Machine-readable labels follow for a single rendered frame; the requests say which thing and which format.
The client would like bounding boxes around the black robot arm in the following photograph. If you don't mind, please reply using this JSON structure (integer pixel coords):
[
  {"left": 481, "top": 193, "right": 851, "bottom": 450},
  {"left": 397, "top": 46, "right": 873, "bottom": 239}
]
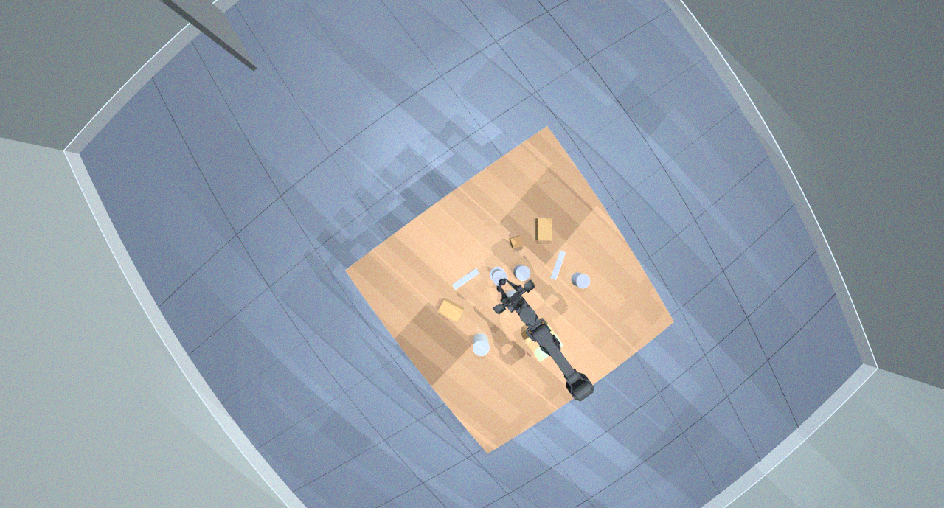
[{"left": 505, "top": 292, "right": 594, "bottom": 402}]

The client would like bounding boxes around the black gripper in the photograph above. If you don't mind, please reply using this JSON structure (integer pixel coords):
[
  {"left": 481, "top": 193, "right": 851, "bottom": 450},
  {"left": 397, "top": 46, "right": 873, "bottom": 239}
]
[{"left": 493, "top": 278, "right": 535, "bottom": 315}]

